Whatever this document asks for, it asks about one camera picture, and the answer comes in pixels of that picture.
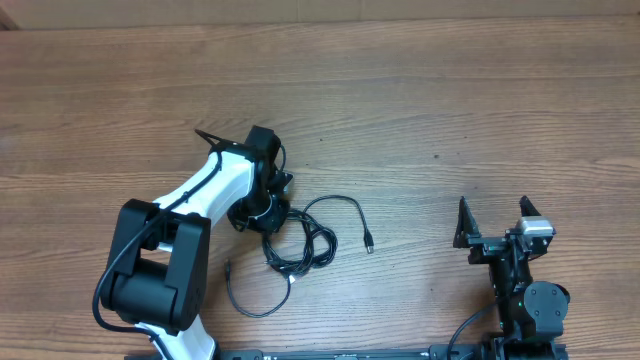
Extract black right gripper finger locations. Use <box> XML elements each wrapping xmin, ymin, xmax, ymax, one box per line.
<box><xmin>519</xmin><ymin>195</ymin><xmax>541</xmax><ymax>217</ymax></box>
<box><xmin>453</xmin><ymin>196</ymin><xmax>481</xmax><ymax>248</ymax></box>

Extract black USB cable long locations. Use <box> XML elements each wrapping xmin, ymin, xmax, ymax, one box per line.
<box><xmin>262</xmin><ymin>195</ymin><xmax>375</xmax><ymax>278</ymax></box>

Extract black USB cable short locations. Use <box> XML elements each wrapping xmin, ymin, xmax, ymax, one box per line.
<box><xmin>224</xmin><ymin>260</ymin><xmax>295</xmax><ymax>319</ymax></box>

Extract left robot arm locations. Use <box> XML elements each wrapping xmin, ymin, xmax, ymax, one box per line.
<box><xmin>92</xmin><ymin>126</ymin><xmax>292</xmax><ymax>359</ymax></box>

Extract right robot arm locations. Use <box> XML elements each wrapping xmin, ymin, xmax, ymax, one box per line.
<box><xmin>446</xmin><ymin>196</ymin><xmax>571</xmax><ymax>360</ymax></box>

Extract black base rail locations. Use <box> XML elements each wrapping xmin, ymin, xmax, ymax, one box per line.
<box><xmin>218</xmin><ymin>344</ymin><xmax>506</xmax><ymax>360</ymax></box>

